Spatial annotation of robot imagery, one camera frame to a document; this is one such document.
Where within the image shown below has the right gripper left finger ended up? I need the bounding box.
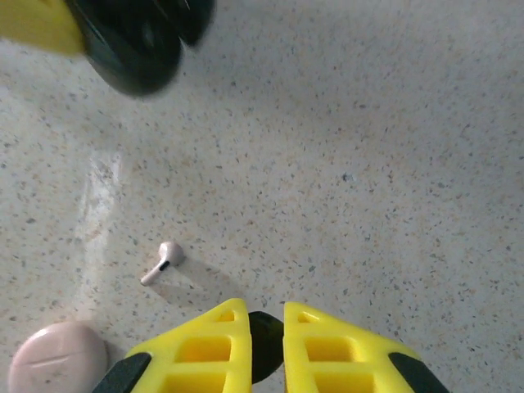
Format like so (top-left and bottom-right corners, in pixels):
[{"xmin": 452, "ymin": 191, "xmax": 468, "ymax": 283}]
[{"xmin": 92, "ymin": 297, "xmax": 253, "ymax": 393}]

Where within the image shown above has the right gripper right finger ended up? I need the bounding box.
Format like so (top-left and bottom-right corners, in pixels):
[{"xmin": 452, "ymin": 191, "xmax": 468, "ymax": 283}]
[{"xmin": 282, "ymin": 300, "xmax": 451, "ymax": 393}]

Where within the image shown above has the pink wireless earbud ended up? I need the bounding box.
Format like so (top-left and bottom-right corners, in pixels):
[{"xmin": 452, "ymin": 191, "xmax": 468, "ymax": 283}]
[{"xmin": 140, "ymin": 241, "xmax": 184, "ymax": 287}]

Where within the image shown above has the black earbud charging case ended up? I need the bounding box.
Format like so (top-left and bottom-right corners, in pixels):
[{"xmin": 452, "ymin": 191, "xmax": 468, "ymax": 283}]
[{"xmin": 65, "ymin": 0, "xmax": 218, "ymax": 98}]

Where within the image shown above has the pink earbud charging case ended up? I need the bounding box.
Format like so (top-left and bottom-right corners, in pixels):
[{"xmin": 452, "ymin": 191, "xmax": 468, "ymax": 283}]
[{"xmin": 7, "ymin": 321, "xmax": 110, "ymax": 393}]

